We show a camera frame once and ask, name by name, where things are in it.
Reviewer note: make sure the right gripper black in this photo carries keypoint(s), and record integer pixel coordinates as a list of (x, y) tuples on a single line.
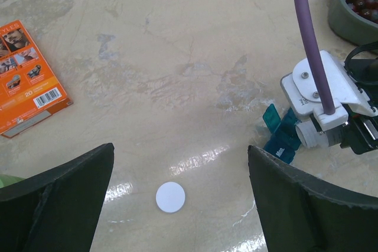
[(360, 133)]

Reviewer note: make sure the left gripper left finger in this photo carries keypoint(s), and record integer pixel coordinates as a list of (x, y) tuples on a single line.
[(57, 210)]

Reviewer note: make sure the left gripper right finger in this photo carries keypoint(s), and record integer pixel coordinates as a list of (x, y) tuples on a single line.
[(300, 212)]

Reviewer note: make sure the white vitamin pill bottle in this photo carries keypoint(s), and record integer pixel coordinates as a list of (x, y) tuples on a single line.
[(310, 138)]

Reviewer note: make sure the teal weekly pill organizer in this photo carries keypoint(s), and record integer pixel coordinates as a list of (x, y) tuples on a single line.
[(284, 141)]

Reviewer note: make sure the white bottle cap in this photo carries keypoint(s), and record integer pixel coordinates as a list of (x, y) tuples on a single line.
[(170, 197)]

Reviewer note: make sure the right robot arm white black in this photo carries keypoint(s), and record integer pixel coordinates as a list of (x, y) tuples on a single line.
[(363, 73)]

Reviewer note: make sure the grey fruit tray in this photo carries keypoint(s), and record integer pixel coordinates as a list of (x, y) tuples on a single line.
[(349, 26)]

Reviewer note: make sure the orange snack box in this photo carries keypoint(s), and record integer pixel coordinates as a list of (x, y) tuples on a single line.
[(30, 91)]

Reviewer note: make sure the dark grape bunch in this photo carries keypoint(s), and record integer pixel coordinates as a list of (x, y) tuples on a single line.
[(366, 9)]

